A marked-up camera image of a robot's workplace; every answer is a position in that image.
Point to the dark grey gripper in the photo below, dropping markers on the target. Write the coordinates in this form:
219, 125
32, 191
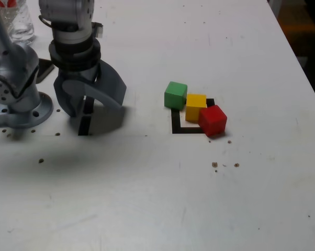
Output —
79, 75

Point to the green cube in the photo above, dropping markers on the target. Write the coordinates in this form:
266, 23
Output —
174, 95

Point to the yellow cube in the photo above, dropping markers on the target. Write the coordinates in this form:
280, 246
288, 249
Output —
194, 107

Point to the red cube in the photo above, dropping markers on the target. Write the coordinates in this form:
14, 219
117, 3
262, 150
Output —
212, 120

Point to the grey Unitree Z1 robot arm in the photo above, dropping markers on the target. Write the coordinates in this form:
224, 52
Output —
18, 70

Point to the black tape square outline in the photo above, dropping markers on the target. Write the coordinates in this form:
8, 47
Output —
176, 123

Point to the black tape strip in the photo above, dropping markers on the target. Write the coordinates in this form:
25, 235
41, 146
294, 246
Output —
84, 125

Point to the dark flat tray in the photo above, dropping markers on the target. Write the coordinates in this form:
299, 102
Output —
45, 68

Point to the clear plastic bottle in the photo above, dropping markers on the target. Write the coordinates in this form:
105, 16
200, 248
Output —
22, 23

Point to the small grey wrist camera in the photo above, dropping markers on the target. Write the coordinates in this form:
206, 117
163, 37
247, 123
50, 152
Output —
98, 30

